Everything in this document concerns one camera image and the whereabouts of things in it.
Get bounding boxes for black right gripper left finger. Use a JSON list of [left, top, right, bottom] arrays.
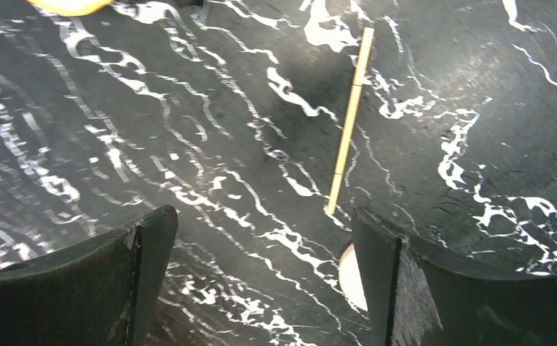
[[0, 205, 178, 345]]

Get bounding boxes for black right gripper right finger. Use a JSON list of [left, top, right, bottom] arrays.
[[352, 208, 557, 345]]

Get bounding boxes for thin gold makeup pencil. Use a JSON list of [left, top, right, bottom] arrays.
[[326, 27, 375, 215]]

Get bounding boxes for large round pink compact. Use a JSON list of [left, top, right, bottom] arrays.
[[338, 242, 367, 311]]

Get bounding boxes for whiteboard with yellow frame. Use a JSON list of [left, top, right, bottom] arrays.
[[28, 0, 113, 17]]

